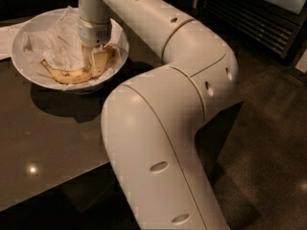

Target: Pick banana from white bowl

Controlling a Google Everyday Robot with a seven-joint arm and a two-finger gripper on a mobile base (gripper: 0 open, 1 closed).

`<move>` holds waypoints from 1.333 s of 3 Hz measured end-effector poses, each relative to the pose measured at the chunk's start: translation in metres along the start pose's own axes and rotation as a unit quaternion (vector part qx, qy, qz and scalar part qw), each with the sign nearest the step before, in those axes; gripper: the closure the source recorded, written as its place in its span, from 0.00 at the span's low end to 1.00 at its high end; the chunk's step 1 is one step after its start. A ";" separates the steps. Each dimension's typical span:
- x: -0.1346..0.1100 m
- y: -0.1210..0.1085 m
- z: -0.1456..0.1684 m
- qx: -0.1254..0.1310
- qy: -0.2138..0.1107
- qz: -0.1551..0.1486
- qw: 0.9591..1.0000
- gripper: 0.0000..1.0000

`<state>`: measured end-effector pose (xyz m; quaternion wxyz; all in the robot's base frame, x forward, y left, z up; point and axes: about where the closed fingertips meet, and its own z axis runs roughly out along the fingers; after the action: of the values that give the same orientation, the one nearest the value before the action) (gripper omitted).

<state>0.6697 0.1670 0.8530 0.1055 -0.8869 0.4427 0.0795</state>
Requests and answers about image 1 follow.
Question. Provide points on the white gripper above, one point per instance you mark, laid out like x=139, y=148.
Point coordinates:
x=93, y=34

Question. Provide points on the yellow spotted banana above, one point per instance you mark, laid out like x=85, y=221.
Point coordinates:
x=75, y=76

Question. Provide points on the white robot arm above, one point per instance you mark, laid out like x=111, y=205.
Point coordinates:
x=150, y=121

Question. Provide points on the white paper liner in bowl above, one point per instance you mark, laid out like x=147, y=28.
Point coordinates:
x=54, y=42

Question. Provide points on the white ceramic bowl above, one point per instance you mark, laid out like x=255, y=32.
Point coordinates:
x=35, y=32

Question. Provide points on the white paper sheet on table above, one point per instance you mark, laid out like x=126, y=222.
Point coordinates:
x=7, y=35

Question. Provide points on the dark glass-door refrigerator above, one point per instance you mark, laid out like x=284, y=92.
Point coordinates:
x=280, y=25

